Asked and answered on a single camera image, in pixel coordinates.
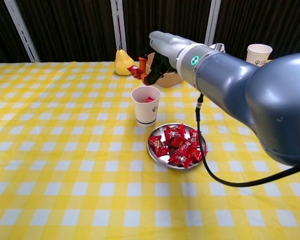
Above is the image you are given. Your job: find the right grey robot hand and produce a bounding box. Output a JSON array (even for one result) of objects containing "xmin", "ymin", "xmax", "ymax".
[{"xmin": 138, "ymin": 30, "xmax": 199, "ymax": 86}]

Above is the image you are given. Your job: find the inverted white paper cup stack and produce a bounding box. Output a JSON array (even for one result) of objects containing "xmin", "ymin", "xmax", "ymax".
[{"xmin": 207, "ymin": 42, "xmax": 227, "ymax": 54}]

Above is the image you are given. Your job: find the white paper cup blue logo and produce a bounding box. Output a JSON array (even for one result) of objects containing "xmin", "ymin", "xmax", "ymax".
[
  {"xmin": 130, "ymin": 85, "xmax": 162, "ymax": 127},
  {"xmin": 246, "ymin": 43, "xmax": 273, "ymax": 68}
]

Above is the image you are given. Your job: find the brown paper food tray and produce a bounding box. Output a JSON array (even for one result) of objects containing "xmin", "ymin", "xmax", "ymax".
[{"xmin": 144, "ymin": 51, "xmax": 185, "ymax": 89}]

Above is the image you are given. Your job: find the yellow pear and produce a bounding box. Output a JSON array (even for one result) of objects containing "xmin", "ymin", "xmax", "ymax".
[{"xmin": 114, "ymin": 48, "xmax": 136, "ymax": 76}]

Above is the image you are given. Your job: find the round metal plate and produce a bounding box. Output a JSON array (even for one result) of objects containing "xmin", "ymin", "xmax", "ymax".
[{"xmin": 146, "ymin": 122, "xmax": 209, "ymax": 170}]

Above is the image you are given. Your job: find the black pleated curtain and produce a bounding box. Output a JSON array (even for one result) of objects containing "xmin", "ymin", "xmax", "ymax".
[{"xmin": 0, "ymin": 0, "xmax": 300, "ymax": 63}]

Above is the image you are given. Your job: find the yellow white checkered tablecloth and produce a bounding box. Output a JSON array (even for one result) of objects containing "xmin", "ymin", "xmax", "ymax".
[{"xmin": 0, "ymin": 59, "xmax": 300, "ymax": 240}]

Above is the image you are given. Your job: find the white metal frame post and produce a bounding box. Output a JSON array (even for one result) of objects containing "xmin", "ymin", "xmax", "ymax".
[
  {"xmin": 110, "ymin": 0, "xmax": 128, "ymax": 63},
  {"xmin": 204, "ymin": 0, "xmax": 222, "ymax": 46},
  {"xmin": 3, "ymin": 0, "xmax": 41, "ymax": 63}
]

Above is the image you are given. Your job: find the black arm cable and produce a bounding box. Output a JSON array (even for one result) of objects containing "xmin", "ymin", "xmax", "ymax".
[{"xmin": 194, "ymin": 93, "xmax": 300, "ymax": 188}]

